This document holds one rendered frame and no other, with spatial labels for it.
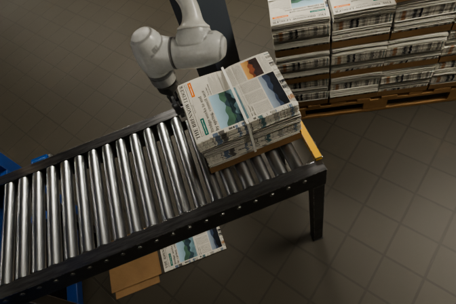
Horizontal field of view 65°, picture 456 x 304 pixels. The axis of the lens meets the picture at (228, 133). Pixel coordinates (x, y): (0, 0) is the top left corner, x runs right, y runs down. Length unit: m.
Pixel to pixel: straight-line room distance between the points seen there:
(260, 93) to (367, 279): 1.18
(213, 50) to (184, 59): 0.09
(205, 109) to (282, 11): 0.80
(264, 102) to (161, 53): 0.38
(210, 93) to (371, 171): 1.26
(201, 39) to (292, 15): 0.85
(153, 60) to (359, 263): 1.48
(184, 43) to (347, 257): 1.44
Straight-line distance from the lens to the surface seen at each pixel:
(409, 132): 2.46
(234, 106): 1.26
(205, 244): 2.16
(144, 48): 1.13
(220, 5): 2.02
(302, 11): 1.88
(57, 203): 1.66
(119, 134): 1.67
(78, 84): 3.32
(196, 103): 1.31
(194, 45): 1.10
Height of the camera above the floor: 2.01
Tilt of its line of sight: 55 degrees down
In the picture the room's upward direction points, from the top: 20 degrees counter-clockwise
